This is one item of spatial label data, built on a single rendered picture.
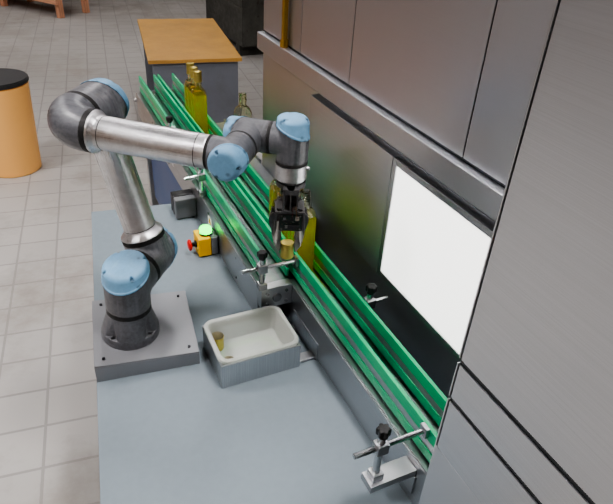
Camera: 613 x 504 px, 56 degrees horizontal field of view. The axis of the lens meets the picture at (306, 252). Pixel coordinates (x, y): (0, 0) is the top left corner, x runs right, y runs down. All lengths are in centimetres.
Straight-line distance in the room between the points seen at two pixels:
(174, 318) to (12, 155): 289
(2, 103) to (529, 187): 391
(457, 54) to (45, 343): 228
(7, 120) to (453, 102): 346
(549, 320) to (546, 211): 11
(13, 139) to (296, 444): 336
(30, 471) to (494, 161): 195
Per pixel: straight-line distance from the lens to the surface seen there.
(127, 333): 158
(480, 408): 73
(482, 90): 119
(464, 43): 123
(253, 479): 138
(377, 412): 137
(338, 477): 139
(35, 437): 256
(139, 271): 149
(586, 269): 55
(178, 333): 164
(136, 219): 156
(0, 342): 302
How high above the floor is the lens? 188
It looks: 34 degrees down
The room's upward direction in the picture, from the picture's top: 4 degrees clockwise
